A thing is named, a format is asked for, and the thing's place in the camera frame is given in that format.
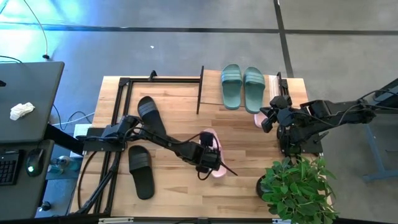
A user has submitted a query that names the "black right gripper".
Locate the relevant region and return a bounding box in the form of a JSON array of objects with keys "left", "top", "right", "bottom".
[{"left": 259, "top": 106, "right": 296, "bottom": 134}]

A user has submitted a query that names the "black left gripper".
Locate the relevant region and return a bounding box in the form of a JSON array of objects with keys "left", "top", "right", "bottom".
[{"left": 187, "top": 145, "right": 239, "bottom": 177}]

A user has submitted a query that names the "pink rubber slide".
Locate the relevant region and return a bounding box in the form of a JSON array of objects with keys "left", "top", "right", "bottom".
[
  {"left": 254, "top": 111, "right": 269, "bottom": 129},
  {"left": 201, "top": 128, "right": 228, "bottom": 179}
]

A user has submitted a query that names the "green rubber slide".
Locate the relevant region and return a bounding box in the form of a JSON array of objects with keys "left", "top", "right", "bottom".
[
  {"left": 221, "top": 63, "right": 243, "bottom": 111},
  {"left": 243, "top": 66, "right": 266, "bottom": 114}
]

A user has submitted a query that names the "black rubber slide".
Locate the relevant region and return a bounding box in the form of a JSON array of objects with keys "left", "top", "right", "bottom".
[
  {"left": 128, "top": 145, "right": 155, "bottom": 200},
  {"left": 137, "top": 95, "right": 167, "bottom": 136}
]

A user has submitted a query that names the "black plant pot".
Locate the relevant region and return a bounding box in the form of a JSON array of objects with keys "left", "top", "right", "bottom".
[{"left": 255, "top": 174, "right": 265, "bottom": 200}]

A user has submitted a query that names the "green leafy plant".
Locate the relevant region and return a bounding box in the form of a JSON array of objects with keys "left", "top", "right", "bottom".
[{"left": 259, "top": 154, "right": 339, "bottom": 224}]

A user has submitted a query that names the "white power strip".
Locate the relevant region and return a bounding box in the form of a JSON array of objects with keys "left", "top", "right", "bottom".
[{"left": 69, "top": 123, "right": 93, "bottom": 159}]

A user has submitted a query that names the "clear plastic water bottle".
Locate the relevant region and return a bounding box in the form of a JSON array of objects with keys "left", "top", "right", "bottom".
[{"left": 47, "top": 155, "right": 81, "bottom": 175}]

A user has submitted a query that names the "black computer mouse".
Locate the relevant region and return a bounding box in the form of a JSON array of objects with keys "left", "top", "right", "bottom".
[{"left": 25, "top": 147, "right": 45, "bottom": 178}]

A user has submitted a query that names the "grey desk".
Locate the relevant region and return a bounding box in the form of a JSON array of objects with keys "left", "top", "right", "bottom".
[
  {"left": 0, "top": 139, "right": 56, "bottom": 221},
  {"left": 0, "top": 60, "right": 65, "bottom": 144}
]

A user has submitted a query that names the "white crumpled tissue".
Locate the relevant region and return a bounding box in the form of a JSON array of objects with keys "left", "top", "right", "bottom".
[{"left": 9, "top": 101, "right": 35, "bottom": 121}]

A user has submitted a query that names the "black keyboard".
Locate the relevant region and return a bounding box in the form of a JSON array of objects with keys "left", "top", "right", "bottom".
[{"left": 0, "top": 149, "right": 21, "bottom": 187}]

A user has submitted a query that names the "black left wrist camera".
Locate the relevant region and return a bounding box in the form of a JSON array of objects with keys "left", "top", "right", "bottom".
[{"left": 199, "top": 131, "right": 216, "bottom": 147}]

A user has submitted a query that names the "black aluminium rig frame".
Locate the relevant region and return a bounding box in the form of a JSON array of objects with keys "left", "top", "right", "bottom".
[
  {"left": 74, "top": 76, "right": 201, "bottom": 216},
  {"left": 279, "top": 77, "right": 324, "bottom": 156}
]

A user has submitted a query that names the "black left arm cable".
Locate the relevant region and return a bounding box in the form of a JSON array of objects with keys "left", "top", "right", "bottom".
[{"left": 123, "top": 126, "right": 216, "bottom": 181}]

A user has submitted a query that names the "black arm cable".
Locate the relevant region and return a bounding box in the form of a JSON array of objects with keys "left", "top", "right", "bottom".
[
  {"left": 123, "top": 126, "right": 216, "bottom": 181},
  {"left": 338, "top": 88, "right": 398, "bottom": 125}
]

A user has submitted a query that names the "wooden shelf with black frame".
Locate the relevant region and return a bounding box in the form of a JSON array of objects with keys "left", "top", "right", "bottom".
[{"left": 195, "top": 65, "right": 285, "bottom": 115}]

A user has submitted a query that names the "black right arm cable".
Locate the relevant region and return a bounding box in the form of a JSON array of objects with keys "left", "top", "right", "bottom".
[{"left": 338, "top": 88, "right": 398, "bottom": 125}]

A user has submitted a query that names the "blue-grey metal desk frame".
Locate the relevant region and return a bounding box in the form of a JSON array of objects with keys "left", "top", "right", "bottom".
[{"left": 362, "top": 77, "right": 398, "bottom": 183}]

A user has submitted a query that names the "curved black cable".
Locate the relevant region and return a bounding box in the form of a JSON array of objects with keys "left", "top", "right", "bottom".
[{"left": 76, "top": 151, "right": 99, "bottom": 210}]

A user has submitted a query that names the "white cable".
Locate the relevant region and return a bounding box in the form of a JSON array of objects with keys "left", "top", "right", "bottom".
[{"left": 51, "top": 111, "right": 96, "bottom": 127}]

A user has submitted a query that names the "black floor cable with plug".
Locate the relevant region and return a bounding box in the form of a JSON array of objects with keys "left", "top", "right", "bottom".
[{"left": 22, "top": 0, "right": 51, "bottom": 60}]

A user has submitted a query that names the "thin black cable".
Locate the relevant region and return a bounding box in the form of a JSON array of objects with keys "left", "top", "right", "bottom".
[{"left": 0, "top": 55, "right": 23, "bottom": 64}]

